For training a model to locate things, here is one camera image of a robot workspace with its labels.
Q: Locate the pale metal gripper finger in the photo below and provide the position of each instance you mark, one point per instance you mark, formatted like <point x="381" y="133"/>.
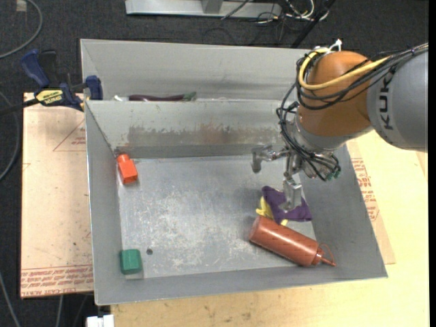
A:
<point x="257" y="157"/>
<point x="292" y="196"/>

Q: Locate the purple cloth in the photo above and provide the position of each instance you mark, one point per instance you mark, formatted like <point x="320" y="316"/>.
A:
<point x="274" y="199"/>

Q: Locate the yellow toy banana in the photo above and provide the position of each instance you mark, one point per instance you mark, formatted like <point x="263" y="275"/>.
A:
<point x="265" y="210"/>

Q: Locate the red-brown squeeze bottle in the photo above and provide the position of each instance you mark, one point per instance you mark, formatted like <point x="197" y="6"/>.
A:
<point x="282" y="242"/>

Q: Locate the grey metal bin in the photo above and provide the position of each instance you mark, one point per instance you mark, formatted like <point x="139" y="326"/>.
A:
<point x="190" y="210"/>

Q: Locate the orange block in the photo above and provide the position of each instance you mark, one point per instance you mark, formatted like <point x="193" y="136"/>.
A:
<point x="127" y="170"/>

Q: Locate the green block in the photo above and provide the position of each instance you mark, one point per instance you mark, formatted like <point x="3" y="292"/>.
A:
<point x="131" y="261"/>

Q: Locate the brown cardboard board red print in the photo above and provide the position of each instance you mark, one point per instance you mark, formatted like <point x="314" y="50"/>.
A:
<point x="54" y="199"/>

